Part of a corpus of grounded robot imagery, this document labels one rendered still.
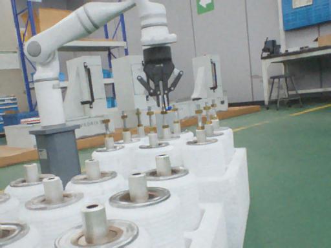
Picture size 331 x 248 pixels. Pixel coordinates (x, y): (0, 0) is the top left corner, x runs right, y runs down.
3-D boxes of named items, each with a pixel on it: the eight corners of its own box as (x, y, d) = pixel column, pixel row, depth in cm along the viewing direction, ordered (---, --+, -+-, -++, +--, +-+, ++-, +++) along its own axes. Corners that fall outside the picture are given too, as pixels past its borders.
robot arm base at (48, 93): (37, 129, 134) (30, 84, 132) (59, 125, 141) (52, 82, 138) (48, 128, 128) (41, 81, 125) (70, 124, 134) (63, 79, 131)
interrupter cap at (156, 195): (97, 212, 40) (97, 205, 40) (122, 192, 47) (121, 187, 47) (161, 210, 38) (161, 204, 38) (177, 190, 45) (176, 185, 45)
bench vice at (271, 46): (273, 56, 522) (271, 39, 518) (284, 54, 510) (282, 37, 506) (258, 57, 495) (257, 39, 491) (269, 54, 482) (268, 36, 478)
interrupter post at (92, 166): (85, 182, 57) (81, 162, 56) (91, 178, 59) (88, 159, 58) (98, 181, 56) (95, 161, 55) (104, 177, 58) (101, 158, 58)
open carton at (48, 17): (23, 46, 588) (18, 15, 580) (60, 47, 639) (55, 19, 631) (40, 39, 548) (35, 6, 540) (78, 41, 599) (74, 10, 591)
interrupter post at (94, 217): (79, 247, 31) (74, 210, 30) (92, 236, 33) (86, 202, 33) (104, 247, 30) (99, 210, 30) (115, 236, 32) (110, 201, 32)
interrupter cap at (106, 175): (62, 187, 55) (61, 183, 55) (85, 175, 62) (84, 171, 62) (106, 185, 53) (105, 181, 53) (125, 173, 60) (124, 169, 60)
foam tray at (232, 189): (83, 254, 89) (72, 185, 86) (137, 204, 126) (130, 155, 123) (241, 258, 77) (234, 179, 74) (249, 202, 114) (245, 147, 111)
